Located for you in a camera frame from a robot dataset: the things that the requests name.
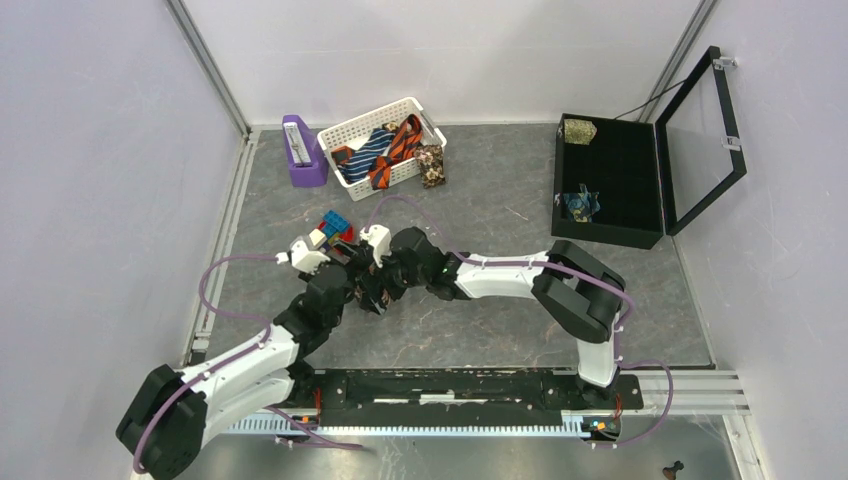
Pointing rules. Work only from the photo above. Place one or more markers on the orange navy striped tie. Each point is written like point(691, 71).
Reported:
point(407, 139)

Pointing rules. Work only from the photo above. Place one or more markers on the gold rolled tie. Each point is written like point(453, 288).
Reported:
point(578, 131)

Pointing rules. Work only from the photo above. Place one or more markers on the colourful toy block stack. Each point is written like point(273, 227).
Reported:
point(332, 231)

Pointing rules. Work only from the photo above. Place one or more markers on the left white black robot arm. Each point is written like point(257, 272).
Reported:
point(177, 412)

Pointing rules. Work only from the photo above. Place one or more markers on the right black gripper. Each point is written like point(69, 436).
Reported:
point(395, 294)

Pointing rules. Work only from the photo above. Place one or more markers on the black pink floral tie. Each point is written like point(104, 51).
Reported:
point(369, 293)

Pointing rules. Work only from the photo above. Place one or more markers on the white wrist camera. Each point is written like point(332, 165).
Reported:
point(302, 256)
point(378, 237)

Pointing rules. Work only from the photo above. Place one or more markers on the blue patterned rolled tie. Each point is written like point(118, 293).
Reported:
point(582, 205)

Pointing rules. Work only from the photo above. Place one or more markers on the small black floor object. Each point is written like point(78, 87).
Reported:
point(671, 472)

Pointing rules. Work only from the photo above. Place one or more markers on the navy white striped tie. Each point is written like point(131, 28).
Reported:
point(355, 164)

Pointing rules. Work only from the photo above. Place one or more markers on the black tie display box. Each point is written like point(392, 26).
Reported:
point(654, 178)

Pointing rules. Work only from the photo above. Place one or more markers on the white slotted cable duct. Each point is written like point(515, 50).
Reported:
point(267, 423)

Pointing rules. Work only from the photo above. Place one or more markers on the white plastic basket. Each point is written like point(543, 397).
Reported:
point(354, 132)

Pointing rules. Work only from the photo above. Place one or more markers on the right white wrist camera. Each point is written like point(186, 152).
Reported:
point(378, 237)

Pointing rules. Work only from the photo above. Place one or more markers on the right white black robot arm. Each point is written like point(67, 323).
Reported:
point(583, 295)

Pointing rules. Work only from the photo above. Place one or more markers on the purple metronome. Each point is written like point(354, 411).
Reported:
point(307, 165)

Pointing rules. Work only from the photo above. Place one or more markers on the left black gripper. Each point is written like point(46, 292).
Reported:
point(305, 276)

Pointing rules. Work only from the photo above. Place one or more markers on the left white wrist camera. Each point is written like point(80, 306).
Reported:
point(302, 256)

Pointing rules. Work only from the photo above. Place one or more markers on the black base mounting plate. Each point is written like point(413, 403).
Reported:
point(488, 397)

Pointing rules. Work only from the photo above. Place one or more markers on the brown floral tie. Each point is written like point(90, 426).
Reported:
point(430, 161)

